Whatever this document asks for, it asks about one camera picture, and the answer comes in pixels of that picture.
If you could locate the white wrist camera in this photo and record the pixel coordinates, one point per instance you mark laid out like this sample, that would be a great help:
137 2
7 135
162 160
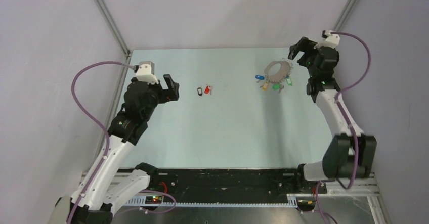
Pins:
331 39
144 72

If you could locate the electronics board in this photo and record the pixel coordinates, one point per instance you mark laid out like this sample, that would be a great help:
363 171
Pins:
303 205
153 199

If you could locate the blue key tag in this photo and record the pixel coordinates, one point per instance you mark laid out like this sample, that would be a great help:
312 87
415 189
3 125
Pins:
259 77

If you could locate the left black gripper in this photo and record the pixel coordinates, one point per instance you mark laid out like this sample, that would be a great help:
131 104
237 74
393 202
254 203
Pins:
173 86

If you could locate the left electronics board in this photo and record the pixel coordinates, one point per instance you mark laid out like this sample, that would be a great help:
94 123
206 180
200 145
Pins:
153 199

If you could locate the right electronics board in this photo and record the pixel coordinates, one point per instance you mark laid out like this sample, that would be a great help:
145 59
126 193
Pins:
303 205

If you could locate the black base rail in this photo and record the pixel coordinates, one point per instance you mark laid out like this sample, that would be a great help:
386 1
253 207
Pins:
242 186

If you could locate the grey cable duct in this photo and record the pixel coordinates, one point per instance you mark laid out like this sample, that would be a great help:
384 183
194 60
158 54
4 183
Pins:
140 201

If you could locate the large metal keyring plate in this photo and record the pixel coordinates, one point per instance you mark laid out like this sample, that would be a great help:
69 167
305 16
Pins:
277 71

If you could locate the right aluminium frame post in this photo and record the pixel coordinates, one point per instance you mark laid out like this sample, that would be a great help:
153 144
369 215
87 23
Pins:
345 15

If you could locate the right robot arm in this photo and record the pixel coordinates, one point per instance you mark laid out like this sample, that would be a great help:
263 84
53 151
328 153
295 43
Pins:
351 151

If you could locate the left aluminium frame post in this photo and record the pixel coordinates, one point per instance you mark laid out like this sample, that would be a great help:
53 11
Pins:
110 22

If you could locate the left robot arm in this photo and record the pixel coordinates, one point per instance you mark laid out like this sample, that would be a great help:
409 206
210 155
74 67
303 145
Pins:
94 201

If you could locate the aluminium frame post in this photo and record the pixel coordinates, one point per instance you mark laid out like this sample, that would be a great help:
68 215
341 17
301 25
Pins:
345 15
110 22

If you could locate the black key tag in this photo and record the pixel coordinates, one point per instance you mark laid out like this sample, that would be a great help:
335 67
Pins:
199 91

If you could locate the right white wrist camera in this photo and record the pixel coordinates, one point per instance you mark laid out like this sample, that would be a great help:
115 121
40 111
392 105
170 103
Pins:
331 39

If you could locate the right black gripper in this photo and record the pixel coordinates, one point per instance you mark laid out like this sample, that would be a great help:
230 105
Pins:
304 45

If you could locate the red tagged key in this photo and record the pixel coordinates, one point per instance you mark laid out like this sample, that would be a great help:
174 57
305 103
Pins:
208 89

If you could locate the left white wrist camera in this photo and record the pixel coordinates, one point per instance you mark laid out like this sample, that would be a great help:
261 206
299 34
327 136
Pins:
144 72

